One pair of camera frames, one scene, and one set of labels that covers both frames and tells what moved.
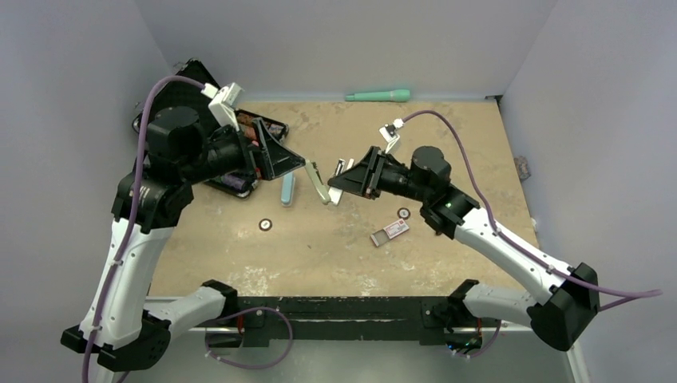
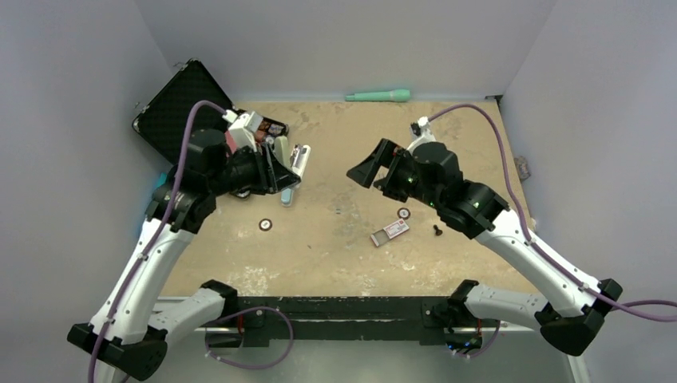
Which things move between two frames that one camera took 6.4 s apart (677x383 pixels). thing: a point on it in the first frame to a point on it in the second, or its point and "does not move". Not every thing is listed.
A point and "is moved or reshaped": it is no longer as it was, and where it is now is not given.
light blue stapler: x=287 y=190 does not move
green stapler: x=327 y=195 is moved or reshaped
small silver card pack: x=389 y=231 does not move
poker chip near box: x=403 y=213 does not move
